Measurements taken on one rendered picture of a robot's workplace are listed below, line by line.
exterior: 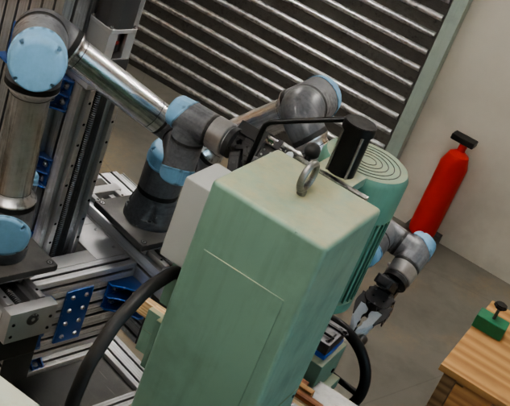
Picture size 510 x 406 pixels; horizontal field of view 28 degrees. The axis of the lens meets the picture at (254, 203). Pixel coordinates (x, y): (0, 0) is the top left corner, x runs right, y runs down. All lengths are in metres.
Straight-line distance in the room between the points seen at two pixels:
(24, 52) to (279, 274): 0.76
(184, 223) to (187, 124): 0.51
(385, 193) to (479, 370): 1.60
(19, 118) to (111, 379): 1.26
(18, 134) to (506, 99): 3.16
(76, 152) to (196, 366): 0.96
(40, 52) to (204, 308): 0.67
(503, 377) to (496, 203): 1.79
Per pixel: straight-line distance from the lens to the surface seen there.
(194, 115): 2.17
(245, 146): 2.15
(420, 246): 2.67
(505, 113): 4.96
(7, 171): 2.22
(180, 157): 2.21
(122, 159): 4.82
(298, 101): 2.52
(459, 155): 4.92
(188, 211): 1.69
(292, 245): 1.57
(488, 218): 5.11
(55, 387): 3.12
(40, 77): 2.09
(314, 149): 2.06
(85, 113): 2.51
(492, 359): 3.48
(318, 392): 2.31
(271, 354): 1.66
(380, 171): 1.90
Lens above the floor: 2.26
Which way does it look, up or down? 28 degrees down
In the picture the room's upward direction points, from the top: 22 degrees clockwise
